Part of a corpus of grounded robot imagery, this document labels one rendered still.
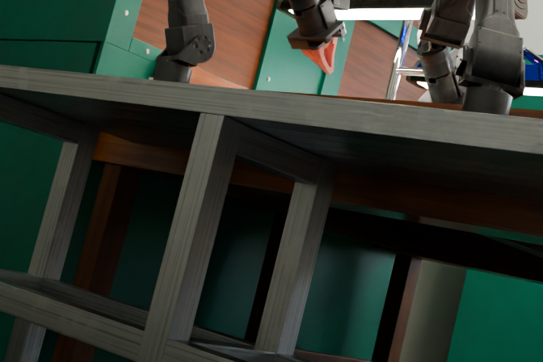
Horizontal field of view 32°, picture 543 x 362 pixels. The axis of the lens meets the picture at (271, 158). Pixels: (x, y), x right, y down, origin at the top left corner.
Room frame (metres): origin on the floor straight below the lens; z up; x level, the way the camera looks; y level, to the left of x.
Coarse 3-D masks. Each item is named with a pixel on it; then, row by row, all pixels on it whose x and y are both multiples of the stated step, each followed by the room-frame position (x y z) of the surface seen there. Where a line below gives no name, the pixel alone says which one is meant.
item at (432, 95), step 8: (432, 80) 1.73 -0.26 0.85; (440, 80) 1.71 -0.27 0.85; (448, 80) 1.71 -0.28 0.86; (432, 88) 1.73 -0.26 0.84; (440, 88) 1.72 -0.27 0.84; (448, 88) 1.72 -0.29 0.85; (456, 88) 1.73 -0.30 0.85; (424, 96) 1.79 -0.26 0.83; (432, 96) 1.75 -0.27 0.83; (440, 96) 1.73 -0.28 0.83; (448, 96) 1.73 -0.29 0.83; (456, 96) 1.74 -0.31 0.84; (464, 96) 1.73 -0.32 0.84
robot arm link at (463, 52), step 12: (468, 48) 1.26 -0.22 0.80; (456, 60) 1.29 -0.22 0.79; (468, 60) 1.25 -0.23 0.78; (456, 72) 1.27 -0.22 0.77; (468, 72) 1.24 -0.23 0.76; (468, 84) 1.26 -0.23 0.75; (480, 84) 1.24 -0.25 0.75; (492, 84) 1.24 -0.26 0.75; (504, 84) 1.24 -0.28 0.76; (516, 84) 1.26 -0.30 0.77; (516, 96) 1.26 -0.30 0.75
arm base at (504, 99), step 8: (472, 88) 1.24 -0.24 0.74; (480, 88) 1.23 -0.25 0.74; (488, 88) 1.23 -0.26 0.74; (496, 88) 1.24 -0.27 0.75; (472, 96) 1.24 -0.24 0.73; (480, 96) 1.23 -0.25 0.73; (488, 96) 1.23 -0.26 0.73; (496, 96) 1.23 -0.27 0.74; (504, 96) 1.23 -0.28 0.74; (464, 104) 1.25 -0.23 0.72; (472, 104) 1.24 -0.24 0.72; (480, 104) 1.23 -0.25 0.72; (488, 104) 1.23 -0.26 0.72; (496, 104) 1.23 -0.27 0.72; (504, 104) 1.23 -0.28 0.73; (480, 112) 1.23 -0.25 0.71; (488, 112) 1.23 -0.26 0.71; (496, 112) 1.23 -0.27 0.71; (504, 112) 1.24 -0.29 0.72
